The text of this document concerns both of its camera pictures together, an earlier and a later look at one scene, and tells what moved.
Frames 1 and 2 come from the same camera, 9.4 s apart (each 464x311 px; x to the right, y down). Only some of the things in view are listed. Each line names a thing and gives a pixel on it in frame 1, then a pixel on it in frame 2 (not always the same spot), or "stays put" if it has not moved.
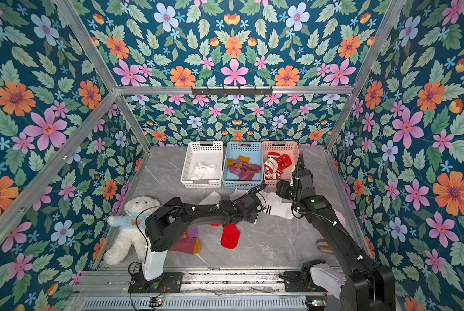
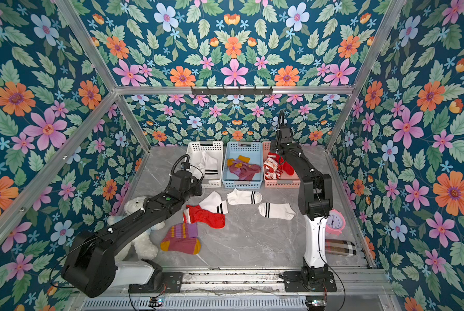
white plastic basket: (203, 166) stays put
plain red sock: (230, 235) → (286, 166)
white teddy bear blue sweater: (132, 234) stays put
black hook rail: (231, 90) stays put
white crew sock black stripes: (274, 205) → (210, 164)
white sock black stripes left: (213, 198) stays put
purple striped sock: (238, 165) stays put
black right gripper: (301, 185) → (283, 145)
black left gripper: (255, 212) → (198, 187)
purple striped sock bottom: (245, 172) stays put
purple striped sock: (188, 243) stays put
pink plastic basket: (291, 148) stays put
